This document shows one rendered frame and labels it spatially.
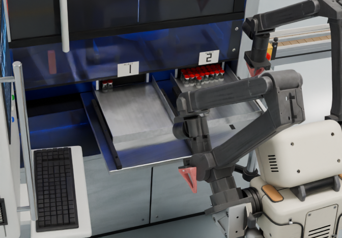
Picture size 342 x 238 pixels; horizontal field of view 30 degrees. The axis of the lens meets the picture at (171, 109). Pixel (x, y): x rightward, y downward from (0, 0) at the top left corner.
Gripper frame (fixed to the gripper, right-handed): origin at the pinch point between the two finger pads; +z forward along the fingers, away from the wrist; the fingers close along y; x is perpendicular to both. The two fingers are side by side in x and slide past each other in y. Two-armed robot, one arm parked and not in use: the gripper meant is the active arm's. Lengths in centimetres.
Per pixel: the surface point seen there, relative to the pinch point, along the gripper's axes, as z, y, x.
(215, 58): 8.1, 25.9, 4.7
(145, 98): 21.0, 22.9, 34.8
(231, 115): 20.4, 3.8, 4.8
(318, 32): 17, 46, -56
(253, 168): 93, 38, -31
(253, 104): 18.8, 6.2, -5.4
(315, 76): 113, 127, -121
